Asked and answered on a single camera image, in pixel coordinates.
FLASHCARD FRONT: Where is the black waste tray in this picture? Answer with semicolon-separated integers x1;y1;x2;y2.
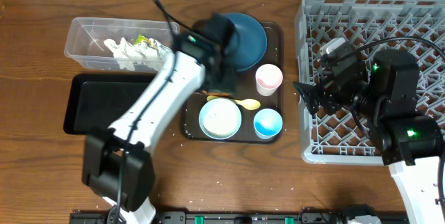
63;73;154;135

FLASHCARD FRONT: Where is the yellow plastic spoon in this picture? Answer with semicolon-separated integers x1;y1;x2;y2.
207;96;261;111

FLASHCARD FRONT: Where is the clear plastic bin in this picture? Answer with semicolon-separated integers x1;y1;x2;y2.
65;17;179;73

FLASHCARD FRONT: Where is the dark brown serving tray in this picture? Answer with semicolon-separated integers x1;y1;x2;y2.
180;20;284;145

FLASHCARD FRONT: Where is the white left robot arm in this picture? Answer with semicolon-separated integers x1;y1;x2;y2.
82;13;236;223

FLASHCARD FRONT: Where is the orange carrot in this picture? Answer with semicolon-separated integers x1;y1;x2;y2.
194;90;232;97

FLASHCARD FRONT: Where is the dark blue plate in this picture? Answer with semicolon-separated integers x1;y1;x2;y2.
223;13;267;72

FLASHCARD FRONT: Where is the pink cup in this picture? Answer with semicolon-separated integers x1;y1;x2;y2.
255;64;283;97

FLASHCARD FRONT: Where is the light blue rice bowl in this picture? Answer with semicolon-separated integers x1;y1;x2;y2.
198;98;242;140

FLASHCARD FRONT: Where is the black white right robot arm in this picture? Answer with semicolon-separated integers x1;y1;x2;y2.
293;44;444;223

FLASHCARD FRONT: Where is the green snack wrapper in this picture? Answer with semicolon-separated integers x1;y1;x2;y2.
133;35;157;49

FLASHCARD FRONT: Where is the small blue cup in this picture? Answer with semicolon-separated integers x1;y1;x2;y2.
253;109;283;140

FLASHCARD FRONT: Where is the white tissue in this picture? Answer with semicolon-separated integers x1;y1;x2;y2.
104;38;172;71

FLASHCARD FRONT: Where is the grey dishwasher rack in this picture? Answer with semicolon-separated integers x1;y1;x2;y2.
294;0;444;166

